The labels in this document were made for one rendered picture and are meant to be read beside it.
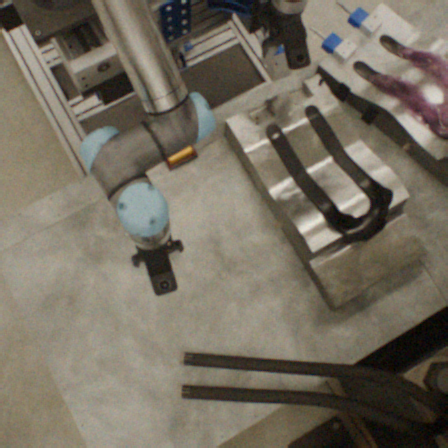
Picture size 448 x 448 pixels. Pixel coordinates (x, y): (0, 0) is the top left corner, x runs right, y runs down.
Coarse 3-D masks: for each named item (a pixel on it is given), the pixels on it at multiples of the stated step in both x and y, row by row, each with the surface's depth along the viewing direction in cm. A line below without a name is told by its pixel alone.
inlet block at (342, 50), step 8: (320, 32) 147; (328, 40) 146; (336, 40) 146; (344, 40) 145; (328, 48) 146; (336, 48) 144; (344, 48) 144; (352, 48) 144; (336, 56) 145; (344, 56) 143
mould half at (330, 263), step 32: (288, 96) 139; (320, 96) 139; (256, 128) 137; (288, 128) 137; (352, 128) 138; (256, 160) 135; (320, 160) 136; (288, 192) 133; (352, 192) 130; (288, 224) 132; (320, 224) 127; (320, 256) 132; (352, 256) 133; (384, 256) 133; (416, 256) 133; (320, 288) 134; (352, 288) 131
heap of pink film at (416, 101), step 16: (400, 48) 146; (416, 48) 144; (416, 64) 142; (432, 64) 141; (384, 80) 142; (400, 80) 140; (400, 96) 138; (416, 96) 136; (416, 112) 138; (432, 112) 138; (432, 128) 139
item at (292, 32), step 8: (280, 24) 119; (288, 24) 118; (296, 24) 119; (280, 32) 120; (288, 32) 119; (296, 32) 119; (304, 32) 119; (288, 40) 119; (296, 40) 119; (304, 40) 120; (288, 48) 119; (296, 48) 120; (304, 48) 120; (288, 56) 120; (296, 56) 120; (304, 56) 120; (288, 64) 122; (296, 64) 121; (304, 64) 121
